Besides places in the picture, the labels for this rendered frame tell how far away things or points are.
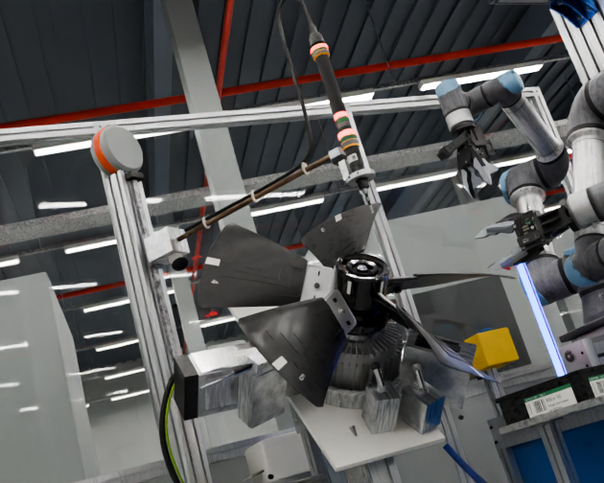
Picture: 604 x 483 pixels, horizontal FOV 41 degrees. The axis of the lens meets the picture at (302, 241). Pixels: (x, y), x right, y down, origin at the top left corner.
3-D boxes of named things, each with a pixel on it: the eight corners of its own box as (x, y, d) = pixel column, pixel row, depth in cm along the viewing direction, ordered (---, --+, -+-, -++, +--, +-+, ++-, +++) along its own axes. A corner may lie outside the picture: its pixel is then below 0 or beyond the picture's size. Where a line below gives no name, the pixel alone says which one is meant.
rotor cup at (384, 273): (311, 310, 182) (315, 259, 176) (356, 289, 191) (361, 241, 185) (357, 340, 173) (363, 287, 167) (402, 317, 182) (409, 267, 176)
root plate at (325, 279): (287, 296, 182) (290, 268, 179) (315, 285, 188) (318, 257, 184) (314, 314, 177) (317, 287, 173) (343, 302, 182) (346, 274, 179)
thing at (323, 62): (336, 133, 194) (313, 59, 201) (343, 136, 197) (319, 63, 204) (348, 126, 193) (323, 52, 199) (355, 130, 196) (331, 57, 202)
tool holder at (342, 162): (335, 187, 191) (323, 149, 194) (350, 192, 197) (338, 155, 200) (366, 171, 187) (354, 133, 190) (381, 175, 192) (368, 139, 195)
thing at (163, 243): (146, 266, 223) (139, 239, 225) (164, 268, 228) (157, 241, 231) (173, 252, 218) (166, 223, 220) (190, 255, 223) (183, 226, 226)
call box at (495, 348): (459, 385, 222) (447, 348, 225) (489, 378, 226) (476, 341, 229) (490, 372, 208) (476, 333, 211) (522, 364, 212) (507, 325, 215)
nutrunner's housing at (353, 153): (353, 191, 190) (300, 26, 203) (361, 194, 193) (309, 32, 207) (367, 184, 188) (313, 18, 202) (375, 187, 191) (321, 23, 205)
